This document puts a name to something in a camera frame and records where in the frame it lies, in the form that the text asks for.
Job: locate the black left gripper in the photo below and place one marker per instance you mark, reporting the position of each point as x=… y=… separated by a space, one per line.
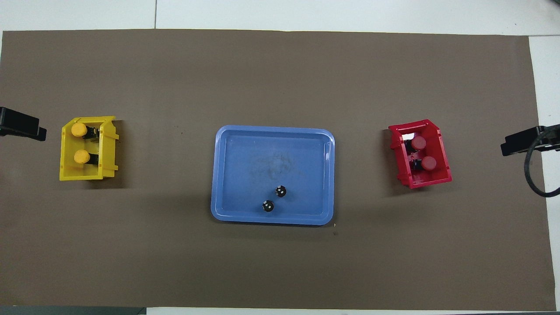
x=17 y=122

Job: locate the brown table mat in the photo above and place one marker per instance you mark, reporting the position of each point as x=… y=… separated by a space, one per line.
x=280 y=65

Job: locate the yellow storage bin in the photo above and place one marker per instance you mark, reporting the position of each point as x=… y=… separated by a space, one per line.
x=69 y=173

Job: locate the yellow push button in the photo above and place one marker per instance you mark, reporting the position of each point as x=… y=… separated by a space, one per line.
x=79 y=129
x=82 y=156

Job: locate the red push button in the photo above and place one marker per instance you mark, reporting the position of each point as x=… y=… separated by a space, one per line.
x=429 y=163
x=418 y=142

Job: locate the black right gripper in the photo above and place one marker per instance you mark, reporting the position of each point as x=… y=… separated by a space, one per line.
x=516 y=142

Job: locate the blue plastic tray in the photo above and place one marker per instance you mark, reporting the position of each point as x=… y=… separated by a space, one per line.
x=271 y=153

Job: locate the red storage bin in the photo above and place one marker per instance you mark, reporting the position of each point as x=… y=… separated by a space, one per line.
x=442 y=144

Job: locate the black cylinder button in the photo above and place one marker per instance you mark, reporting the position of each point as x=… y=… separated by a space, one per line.
x=267 y=206
x=280 y=191

